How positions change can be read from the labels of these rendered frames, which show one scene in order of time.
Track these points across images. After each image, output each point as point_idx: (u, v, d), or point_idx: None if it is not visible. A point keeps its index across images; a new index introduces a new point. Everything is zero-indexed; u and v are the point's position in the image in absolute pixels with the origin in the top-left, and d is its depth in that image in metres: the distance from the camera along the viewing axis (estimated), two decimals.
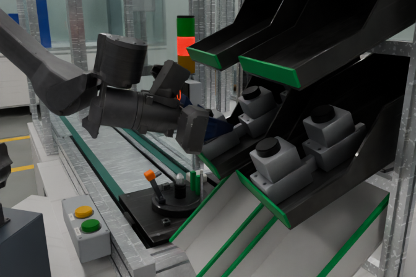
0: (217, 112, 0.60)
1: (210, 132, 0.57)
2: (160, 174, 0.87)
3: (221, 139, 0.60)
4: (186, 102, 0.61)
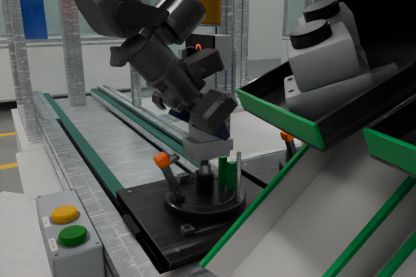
0: None
1: None
2: (177, 159, 0.58)
3: (214, 144, 0.59)
4: None
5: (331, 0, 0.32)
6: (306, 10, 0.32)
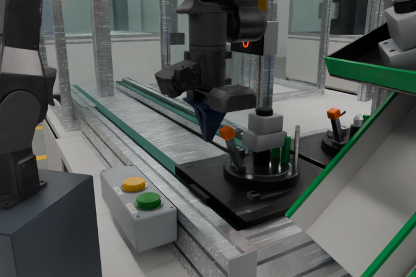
0: (275, 112, 0.67)
1: None
2: (241, 132, 0.63)
3: (273, 136, 0.65)
4: (199, 104, 0.58)
5: None
6: None
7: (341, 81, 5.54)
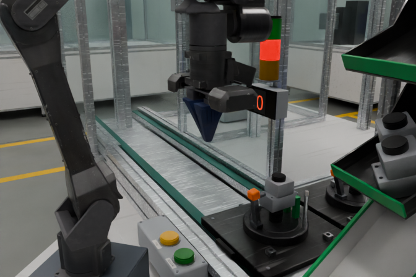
0: (287, 177, 0.80)
1: (207, 120, 0.59)
2: (264, 195, 0.77)
3: (286, 198, 0.78)
4: None
5: (402, 115, 0.49)
6: (384, 120, 0.50)
7: (341, 91, 5.67)
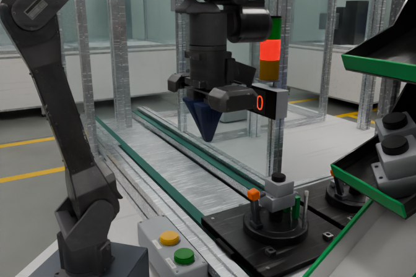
0: (287, 177, 0.80)
1: (207, 120, 0.59)
2: (264, 195, 0.77)
3: (286, 198, 0.78)
4: None
5: (402, 115, 0.49)
6: (384, 120, 0.50)
7: (341, 91, 5.67)
